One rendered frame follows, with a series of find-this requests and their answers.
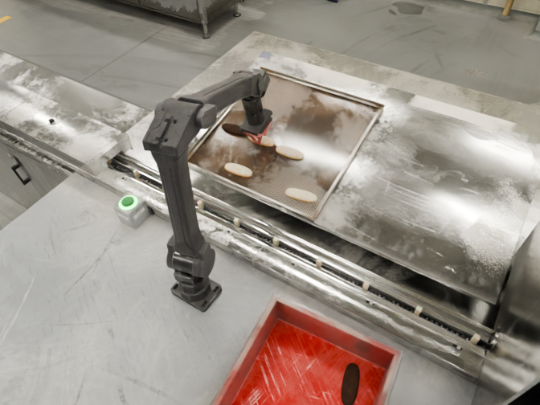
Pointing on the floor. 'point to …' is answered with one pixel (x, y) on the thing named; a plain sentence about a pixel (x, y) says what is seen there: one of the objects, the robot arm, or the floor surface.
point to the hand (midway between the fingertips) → (260, 138)
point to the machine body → (65, 88)
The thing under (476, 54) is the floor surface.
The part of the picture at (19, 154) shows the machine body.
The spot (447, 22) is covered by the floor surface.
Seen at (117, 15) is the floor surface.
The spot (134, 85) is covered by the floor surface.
